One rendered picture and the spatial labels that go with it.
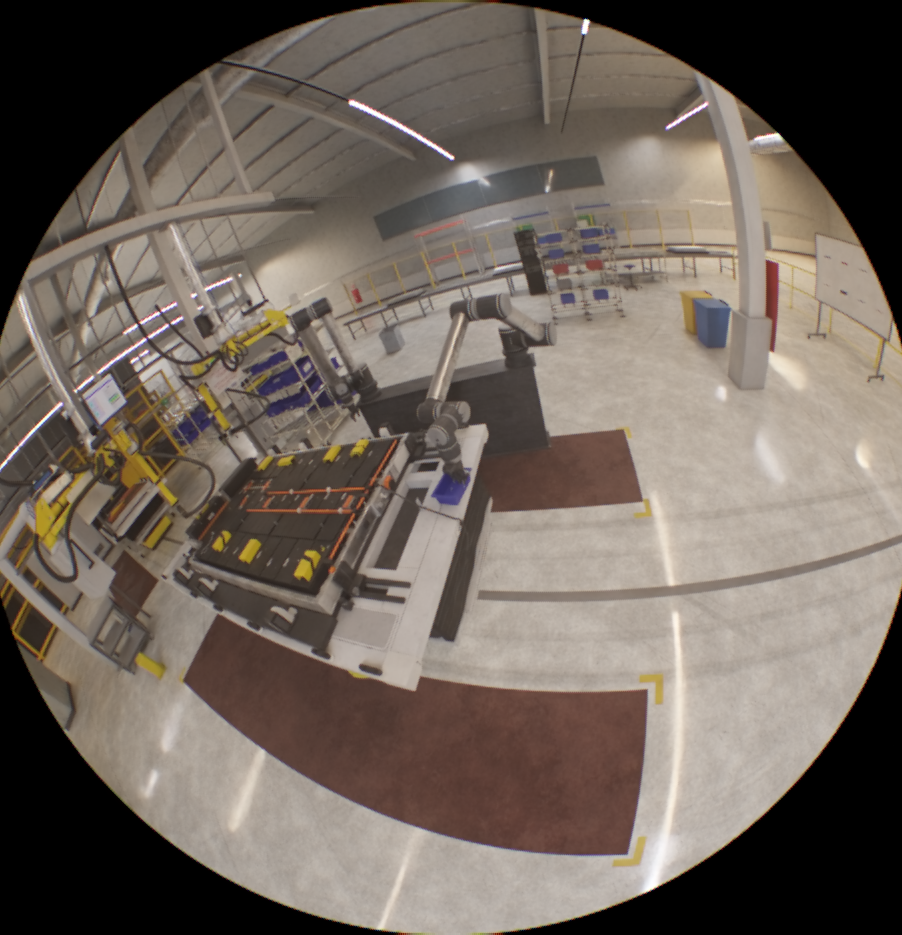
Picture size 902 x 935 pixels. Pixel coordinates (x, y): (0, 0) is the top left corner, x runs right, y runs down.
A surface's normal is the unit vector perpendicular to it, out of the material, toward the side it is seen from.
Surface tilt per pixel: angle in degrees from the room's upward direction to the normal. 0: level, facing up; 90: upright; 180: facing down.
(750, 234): 90
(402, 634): 0
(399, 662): 0
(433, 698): 0
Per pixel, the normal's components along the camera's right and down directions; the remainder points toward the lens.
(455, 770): -0.31, -0.74
